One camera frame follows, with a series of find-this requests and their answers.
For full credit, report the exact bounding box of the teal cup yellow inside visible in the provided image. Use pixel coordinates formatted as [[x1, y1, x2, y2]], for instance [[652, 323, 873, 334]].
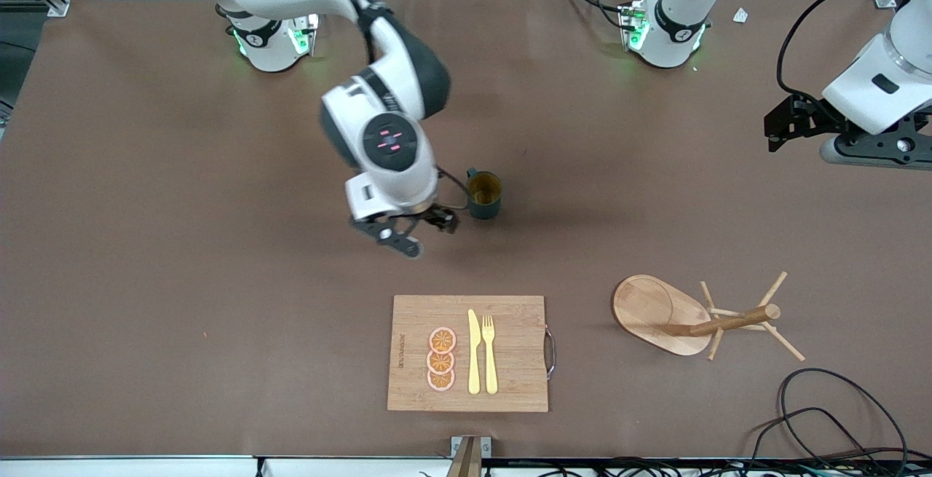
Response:
[[465, 167, 503, 221]]

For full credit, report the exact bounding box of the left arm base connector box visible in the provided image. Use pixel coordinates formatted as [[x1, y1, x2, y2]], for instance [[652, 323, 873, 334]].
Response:
[[619, 0, 650, 52]]

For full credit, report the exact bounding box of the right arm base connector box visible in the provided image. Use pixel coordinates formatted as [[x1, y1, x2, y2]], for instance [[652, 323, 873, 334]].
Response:
[[290, 15, 322, 56]]

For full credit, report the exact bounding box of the wooden cup rack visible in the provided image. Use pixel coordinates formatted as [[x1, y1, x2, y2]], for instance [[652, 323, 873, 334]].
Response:
[[612, 271, 806, 362]]

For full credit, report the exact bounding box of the yellow plastic knife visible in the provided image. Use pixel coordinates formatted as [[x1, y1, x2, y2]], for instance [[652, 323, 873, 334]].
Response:
[[467, 309, 482, 395]]

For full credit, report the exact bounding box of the yellow plastic fork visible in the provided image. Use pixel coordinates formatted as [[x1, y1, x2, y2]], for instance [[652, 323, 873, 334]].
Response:
[[481, 315, 499, 395]]

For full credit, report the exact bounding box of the wooden cutting board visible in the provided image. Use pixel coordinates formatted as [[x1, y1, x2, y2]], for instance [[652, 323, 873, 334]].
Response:
[[387, 295, 556, 413]]

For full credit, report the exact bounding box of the brown table cover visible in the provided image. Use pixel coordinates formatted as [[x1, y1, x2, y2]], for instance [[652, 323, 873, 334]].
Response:
[[0, 0, 932, 460]]

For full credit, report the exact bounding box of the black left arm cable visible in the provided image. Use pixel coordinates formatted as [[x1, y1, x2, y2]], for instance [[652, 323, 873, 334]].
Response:
[[776, 0, 911, 108]]

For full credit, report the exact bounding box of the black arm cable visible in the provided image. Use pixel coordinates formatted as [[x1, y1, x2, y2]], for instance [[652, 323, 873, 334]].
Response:
[[320, 0, 471, 210], [776, 0, 911, 108]]

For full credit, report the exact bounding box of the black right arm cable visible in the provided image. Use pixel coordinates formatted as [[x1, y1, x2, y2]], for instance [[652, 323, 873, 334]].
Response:
[[320, 0, 471, 210]]

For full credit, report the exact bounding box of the aluminium post with bracket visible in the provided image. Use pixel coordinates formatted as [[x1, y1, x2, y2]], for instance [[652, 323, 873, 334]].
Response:
[[446, 435, 492, 477]]

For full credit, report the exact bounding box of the black looped cable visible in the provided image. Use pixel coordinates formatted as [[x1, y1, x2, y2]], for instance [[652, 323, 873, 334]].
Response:
[[778, 367, 911, 477], [743, 407, 905, 477]]

